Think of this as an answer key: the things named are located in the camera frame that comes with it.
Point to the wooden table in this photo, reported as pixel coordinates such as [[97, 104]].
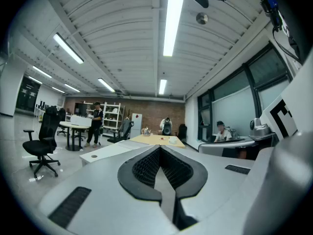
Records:
[[156, 141]]

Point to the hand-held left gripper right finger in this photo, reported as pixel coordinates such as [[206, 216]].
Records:
[[185, 175]]

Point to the round ceiling detector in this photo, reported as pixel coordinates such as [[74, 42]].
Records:
[[202, 18]]

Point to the ceiling light strip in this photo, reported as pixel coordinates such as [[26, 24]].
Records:
[[58, 90], [35, 80], [68, 48], [72, 88], [173, 23], [163, 86], [42, 72], [106, 85]]

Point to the glass kettle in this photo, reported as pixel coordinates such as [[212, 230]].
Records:
[[146, 131]]

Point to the white desk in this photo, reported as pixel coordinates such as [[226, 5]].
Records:
[[110, 150]]

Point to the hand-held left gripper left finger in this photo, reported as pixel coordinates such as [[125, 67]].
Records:
[[144, 170]]

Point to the dark framed window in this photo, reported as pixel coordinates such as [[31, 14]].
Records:
[[239, 101]]

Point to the grey office chair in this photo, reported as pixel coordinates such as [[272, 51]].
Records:
[[123, 131]]

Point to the grey curved desk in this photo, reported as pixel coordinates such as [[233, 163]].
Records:
[[225, 146]]

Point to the white box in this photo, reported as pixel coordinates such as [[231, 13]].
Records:
[[80, 121]]

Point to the white round table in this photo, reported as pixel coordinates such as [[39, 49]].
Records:
[[73, 128]]

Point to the black office chair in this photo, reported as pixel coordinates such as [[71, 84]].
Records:
[[183, 132], [44, 141], [62, 121]]

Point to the white metal shelf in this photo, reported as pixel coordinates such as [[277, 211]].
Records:
[[112, 117]]

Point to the white refrigerator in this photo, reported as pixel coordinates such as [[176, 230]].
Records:
[[136, 125]]

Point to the grey camera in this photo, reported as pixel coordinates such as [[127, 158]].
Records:
[[258, 128]]

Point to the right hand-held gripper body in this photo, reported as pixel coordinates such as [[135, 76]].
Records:
[[283, 170]]

